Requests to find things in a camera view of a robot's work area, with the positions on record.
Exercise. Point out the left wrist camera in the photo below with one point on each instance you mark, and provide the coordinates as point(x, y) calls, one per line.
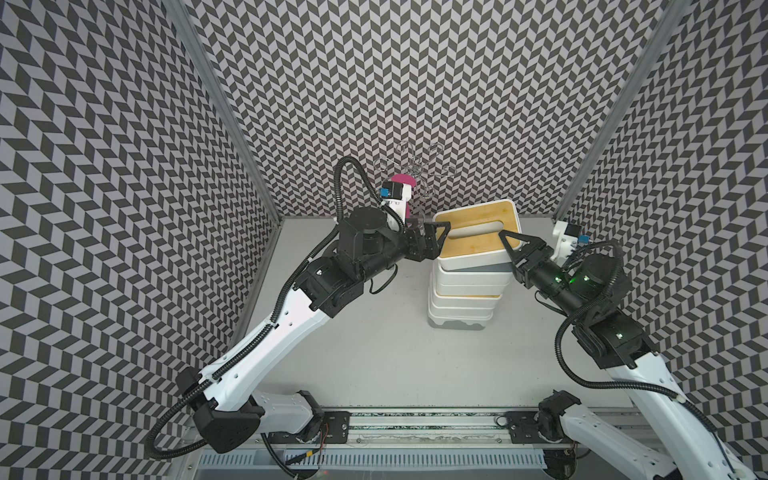
point(397, 195)

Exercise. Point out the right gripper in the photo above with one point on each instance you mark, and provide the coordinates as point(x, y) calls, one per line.
point(529, 265)

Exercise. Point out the pink plastic goblet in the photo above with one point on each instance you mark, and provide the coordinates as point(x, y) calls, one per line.
point(407, 180)

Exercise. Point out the aluminium front rail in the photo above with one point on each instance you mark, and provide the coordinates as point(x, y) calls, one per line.
point(448, 442)

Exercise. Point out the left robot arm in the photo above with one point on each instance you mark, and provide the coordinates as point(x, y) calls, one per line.
point(227, 407)

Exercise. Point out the bamboo lid box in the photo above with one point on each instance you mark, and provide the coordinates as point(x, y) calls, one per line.
point(465, 302)
point(463, 314)
point(473, 239)

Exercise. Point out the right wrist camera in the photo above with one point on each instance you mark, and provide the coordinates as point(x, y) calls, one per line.
point(568, 237)

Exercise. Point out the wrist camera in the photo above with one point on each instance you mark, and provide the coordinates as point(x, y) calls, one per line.
point(568, 237)
point(397, 195)

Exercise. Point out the bamboo lid box back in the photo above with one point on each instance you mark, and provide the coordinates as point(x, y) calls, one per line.
point(465, 302)

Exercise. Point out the grey lid box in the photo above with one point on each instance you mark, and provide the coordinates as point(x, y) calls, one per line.
point(490, 275)
point(468, 290)

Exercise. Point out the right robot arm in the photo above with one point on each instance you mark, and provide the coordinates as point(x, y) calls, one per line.
point(693, 449)

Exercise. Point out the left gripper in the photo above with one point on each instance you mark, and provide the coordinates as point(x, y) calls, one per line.
point(419, 243)

